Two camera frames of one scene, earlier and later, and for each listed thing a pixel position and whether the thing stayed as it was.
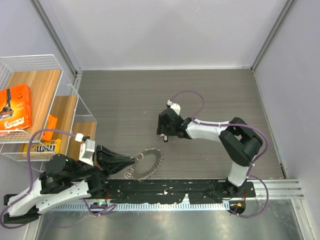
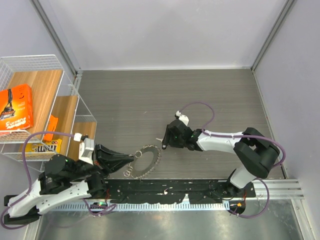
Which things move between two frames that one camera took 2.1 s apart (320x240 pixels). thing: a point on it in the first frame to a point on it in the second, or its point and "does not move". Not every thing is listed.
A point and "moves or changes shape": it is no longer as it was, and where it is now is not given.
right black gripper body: x=166 y=129 to x=171 y=139
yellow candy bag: x=43 y=148 does not move
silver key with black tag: x=165 y=137 moves or changes shape
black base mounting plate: x=169 y=191 does not move
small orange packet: x=52 y=122 does not move
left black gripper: x=115 y=162 does not move
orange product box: x=15 y=107 does not move
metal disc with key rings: x=149 y=172 moves or changes shape
